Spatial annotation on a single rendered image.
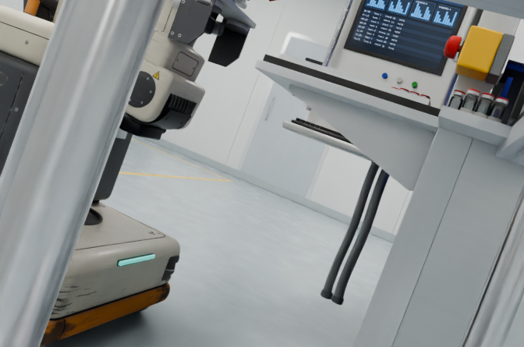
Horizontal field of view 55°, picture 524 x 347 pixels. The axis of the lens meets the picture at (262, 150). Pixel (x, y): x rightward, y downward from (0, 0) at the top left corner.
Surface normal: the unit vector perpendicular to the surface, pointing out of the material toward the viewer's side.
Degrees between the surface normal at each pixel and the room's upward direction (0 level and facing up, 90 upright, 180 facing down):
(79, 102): 90
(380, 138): 90
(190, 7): 90
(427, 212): 90
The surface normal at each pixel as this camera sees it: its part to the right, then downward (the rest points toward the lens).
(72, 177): 0.62, 0.26
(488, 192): -0.33, -0.08
